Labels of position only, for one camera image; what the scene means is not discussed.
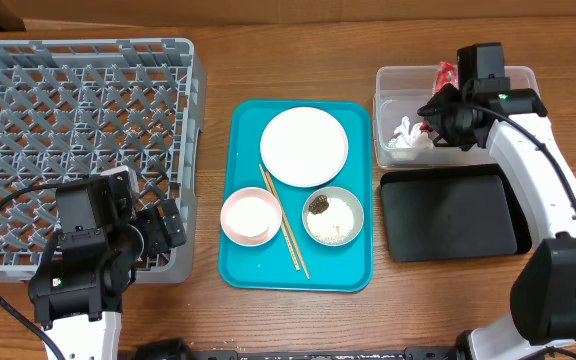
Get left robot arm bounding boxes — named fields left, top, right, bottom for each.
left=29, top=166, right=187, bottom=359

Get clear plastic bin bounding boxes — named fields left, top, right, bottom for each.
left=372, top=65, right=548, bottom=170

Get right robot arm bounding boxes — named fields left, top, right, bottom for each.
left=417, top=43, right=576, bottom=360

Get left wooden chopstick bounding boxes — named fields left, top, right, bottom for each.
left=258, top=164, right=301, bottom=271

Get red snack wrapper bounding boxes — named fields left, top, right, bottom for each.
left=419, top=62, right=460, bottom=135

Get brown food chunk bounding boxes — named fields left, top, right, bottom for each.
left=308, top=195, right=329, bottom=215

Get grey green bowl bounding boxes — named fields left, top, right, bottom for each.
left=302, top=186, right=364, bottom=247

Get right wooden chopstick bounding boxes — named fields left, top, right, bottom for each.
left=262, top=166, right=311, bottom=280

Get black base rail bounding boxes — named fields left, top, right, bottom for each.
left=118, top=338, right=467, bottom=360

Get white rice grains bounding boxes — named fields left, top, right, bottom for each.
left=306, top=197, right=354, bottom=245

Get black plastic tray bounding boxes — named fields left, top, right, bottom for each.
left=380, top=164, right=532, bottom=263

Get teal plastic serving tray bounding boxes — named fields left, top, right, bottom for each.
left=218, top=100, right=374, bottom=292

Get wooden chopstick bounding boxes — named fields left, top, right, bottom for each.
left=258, top=164, right=301, bottom=271
left=262, top=166, right=311, bottom=280

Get white tissue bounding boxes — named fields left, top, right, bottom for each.
left=388, top=116, right=434, bottom=149

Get grey plastic dish rack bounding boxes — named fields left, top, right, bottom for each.
left=0, top=38, right=206, bottom=283

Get pink small bowl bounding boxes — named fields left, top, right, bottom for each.
left=220, top=187, right=282, bottom=247

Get white round plate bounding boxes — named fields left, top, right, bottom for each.
left=260, top=107, right=349, bottom=188

